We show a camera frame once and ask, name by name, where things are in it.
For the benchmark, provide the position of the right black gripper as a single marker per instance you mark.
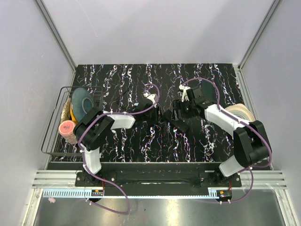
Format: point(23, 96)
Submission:
point(178, 104)

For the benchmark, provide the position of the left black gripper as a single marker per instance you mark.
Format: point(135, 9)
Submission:
point(157, 117)

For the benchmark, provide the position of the dark green glasses case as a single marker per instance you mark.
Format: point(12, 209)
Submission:
point(209, 91)

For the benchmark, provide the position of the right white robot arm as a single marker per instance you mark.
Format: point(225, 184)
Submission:
point(249, 137)

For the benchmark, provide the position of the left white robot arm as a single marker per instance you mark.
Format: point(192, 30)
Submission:
point(92, 130)

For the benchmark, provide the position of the blue ceramic plate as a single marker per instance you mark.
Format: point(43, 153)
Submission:
point(81, 103)

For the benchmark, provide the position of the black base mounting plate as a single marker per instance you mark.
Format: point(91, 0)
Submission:
point(195, 174)

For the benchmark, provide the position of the yellow plate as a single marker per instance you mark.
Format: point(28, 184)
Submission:
point(72, 116)

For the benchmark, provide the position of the woven beige plate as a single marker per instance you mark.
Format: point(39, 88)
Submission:
point(66, 112)

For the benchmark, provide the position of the pink patterned cup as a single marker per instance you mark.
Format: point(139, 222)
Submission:
point(66, 131)

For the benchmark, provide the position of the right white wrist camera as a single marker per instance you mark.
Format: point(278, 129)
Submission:
point(184, 90)

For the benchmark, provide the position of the black wire dish rack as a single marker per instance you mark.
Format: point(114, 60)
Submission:
point(59, 140)

